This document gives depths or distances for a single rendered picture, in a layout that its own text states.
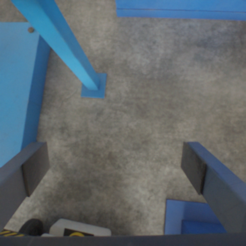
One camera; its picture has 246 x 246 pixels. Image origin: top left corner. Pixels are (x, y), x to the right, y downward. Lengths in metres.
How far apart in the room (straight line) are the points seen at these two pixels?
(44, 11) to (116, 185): 0.77
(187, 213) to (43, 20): 0.94
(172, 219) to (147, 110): 0.54
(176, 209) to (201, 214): 0.12
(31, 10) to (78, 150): 0.67
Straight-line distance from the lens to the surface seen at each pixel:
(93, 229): 0.93
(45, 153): 0.17
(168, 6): 1.11
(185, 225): 0.94
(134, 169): 0.93
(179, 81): 1.00
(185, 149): 0.16
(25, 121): 0.98
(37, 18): 0.52
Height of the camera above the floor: 0.92
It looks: 81 degrees down
